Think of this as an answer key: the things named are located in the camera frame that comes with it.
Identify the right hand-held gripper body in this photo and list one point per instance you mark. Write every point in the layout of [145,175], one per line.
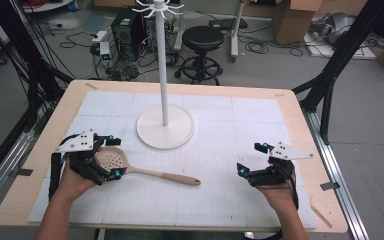
[280,166]

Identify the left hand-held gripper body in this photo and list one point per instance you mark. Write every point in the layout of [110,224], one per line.
[80,141]

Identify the person's right hand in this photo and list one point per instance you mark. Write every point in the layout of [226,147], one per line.
[280,196]

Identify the person's left hand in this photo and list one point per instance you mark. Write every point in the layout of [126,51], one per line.
[71,184]

